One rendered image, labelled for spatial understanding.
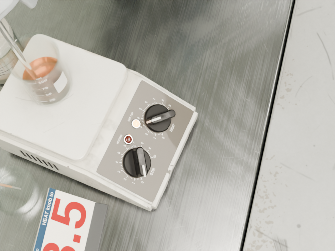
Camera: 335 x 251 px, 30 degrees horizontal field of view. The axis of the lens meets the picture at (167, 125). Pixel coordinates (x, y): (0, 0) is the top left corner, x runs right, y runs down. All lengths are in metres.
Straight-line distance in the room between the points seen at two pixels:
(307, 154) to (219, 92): 0.13
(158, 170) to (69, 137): 0.11
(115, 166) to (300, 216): 0.21
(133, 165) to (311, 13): 0.31
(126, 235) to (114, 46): 0.24
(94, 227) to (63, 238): 0.04
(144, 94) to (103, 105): 0.05
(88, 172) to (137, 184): 0.06
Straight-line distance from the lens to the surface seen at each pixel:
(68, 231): 0.70
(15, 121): 0.68
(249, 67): 0.77
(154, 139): 0.69
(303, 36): 0.80
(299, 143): 0.74
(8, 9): 0.55
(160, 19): 0.81
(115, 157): 0.67
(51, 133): 0.67
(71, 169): 0.67
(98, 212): 0.72
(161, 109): 0.70
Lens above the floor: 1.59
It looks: 69 degrees down
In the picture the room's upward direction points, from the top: 12 degrees counter-clockwise
